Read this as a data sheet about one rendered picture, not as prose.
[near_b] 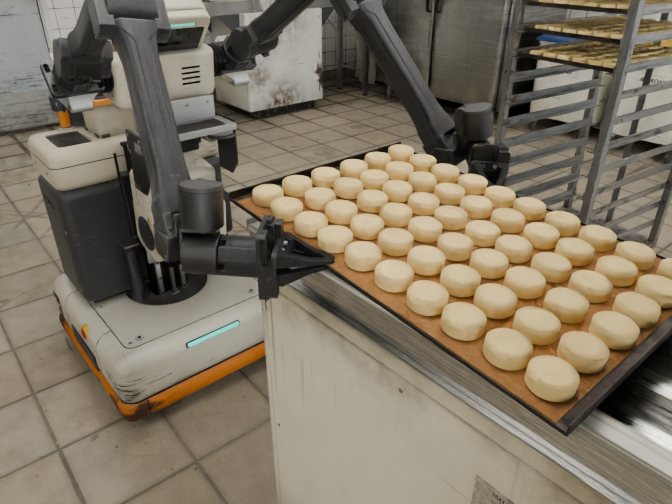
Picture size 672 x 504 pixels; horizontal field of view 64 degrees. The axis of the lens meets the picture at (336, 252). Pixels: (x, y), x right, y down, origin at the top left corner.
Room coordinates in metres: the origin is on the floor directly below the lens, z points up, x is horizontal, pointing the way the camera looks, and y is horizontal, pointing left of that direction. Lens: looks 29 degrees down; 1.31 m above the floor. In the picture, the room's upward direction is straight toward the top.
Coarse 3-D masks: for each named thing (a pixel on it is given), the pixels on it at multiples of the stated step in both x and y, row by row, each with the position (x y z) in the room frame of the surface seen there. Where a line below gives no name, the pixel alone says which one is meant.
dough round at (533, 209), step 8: (520, 200) 0.80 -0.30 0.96; (528, 200) 0.80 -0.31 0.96; (536, 200) 0.80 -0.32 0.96; (512, 208) 0.80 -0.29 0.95; (520, 208) 0.78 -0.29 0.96; (528, 208) 0.77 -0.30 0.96; (536, 208) 0.77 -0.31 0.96; (544, 208) 0.78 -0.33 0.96; (528, 216) 0.77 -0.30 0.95; (536, 216) 0.77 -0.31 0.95
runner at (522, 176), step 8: (560, 160) 2.45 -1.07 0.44; (568, 160) 2.48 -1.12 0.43; (576, 160) 2.52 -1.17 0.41; (584, 160) 2.53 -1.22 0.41; (536, 168) 2.35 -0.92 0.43; (544, 168) 2.39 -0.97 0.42; (552, 168) 2.42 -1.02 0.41; (560, 168) 2.42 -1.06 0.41; (512, 176) 2.26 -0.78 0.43; (520, 176) 2.29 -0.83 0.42; (528, 176) 2.31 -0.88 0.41; (536, 176) 2.32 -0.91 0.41
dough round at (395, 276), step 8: (384, 264) 0.60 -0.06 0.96; (392, 264) 0.60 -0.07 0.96; (400, 264) 0.60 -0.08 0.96; (408, 264) 0.60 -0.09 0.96; (376, 272) 0.58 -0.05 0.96; (384, 272) 0.58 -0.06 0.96; (392, 272) 0.58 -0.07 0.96; (400, 272) 0.58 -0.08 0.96; (408, 272) 0.58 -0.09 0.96; (376, 280) 0.58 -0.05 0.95; (384, 280) 0.57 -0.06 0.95; (392, 280) 0.57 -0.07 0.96; (400, 280) 0.57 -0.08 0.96; (408, 280) 0.57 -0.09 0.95; (384, 288) 0.57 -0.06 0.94; (392, 288) 0.57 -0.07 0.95; (400, 288) 0.57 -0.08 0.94
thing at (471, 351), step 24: (432, 192) 0.86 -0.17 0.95; (432, 216) 0.77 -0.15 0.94; (312, 240) 0.69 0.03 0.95; (360, 240) 0.69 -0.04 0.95; (336, 264) 0.63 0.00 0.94; (528, 264) 0.64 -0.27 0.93; (552, 288) 0.59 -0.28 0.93; (624, 288) 0.59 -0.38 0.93; (408, 312) 0.53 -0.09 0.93; (432, 336) 0.49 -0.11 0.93; (480, 360) 0.45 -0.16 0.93; (504, 384) 0.42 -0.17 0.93; (552, 408) 0.39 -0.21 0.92
